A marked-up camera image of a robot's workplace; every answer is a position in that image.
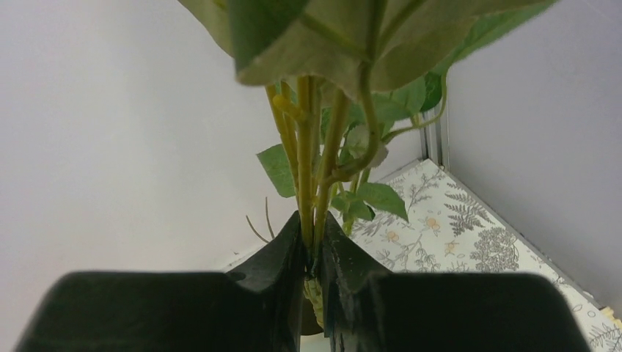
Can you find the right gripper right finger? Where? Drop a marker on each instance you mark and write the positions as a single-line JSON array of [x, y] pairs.
[[367, 307]]

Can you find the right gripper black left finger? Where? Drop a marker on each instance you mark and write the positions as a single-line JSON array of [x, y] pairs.
[[255, 306]]

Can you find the artificial flower bunch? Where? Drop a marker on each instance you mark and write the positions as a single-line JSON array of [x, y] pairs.
[[338, 75]]

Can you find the floral patterned table mat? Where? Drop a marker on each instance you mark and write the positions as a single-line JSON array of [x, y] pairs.
[[450, 230]]

